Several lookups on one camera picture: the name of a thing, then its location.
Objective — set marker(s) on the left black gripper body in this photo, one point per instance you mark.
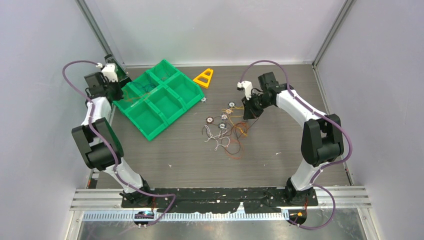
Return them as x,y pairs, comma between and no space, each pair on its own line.
114,88

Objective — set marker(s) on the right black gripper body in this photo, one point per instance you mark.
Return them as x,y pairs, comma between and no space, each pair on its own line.
255,105

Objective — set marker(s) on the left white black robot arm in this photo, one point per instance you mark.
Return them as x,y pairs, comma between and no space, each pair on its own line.
98,144

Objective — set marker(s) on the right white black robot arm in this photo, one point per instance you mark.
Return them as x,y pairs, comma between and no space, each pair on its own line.
321,142

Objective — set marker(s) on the green black corner device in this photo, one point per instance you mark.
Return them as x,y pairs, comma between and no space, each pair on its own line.
122,76

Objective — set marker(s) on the poker chip red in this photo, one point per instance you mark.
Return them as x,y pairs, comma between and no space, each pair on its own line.
210,120

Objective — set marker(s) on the green compartment tray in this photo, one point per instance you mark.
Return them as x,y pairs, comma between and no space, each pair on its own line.
157,98

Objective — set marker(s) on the yellow triangular plastic piece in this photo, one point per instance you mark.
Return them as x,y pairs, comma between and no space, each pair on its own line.
204,78

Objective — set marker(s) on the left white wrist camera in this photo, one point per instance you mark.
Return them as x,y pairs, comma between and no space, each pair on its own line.
109,71

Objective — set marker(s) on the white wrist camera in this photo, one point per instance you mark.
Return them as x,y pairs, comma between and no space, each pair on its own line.
246,87
109,71

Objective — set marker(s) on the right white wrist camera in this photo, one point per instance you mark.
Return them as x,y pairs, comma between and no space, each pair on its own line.
246,87

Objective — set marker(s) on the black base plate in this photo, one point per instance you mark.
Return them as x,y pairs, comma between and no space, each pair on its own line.
218,200

